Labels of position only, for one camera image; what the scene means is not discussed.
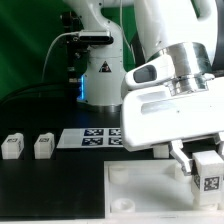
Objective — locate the white square tabletop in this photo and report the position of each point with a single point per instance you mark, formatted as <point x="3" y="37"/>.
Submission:
<point x="151" y="192"/>

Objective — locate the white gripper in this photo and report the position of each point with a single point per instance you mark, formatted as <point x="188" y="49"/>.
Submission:
<point x="152" y="116"/>

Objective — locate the white sheet with tags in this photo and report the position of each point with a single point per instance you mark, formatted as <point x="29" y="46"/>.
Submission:
<point x="78" y="138"/>

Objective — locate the black camera on mount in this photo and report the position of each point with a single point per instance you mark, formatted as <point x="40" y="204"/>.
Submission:
<point x="77" y="41"/>

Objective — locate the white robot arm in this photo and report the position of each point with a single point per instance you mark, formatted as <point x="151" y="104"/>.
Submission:
<point x="174" y="95"/>

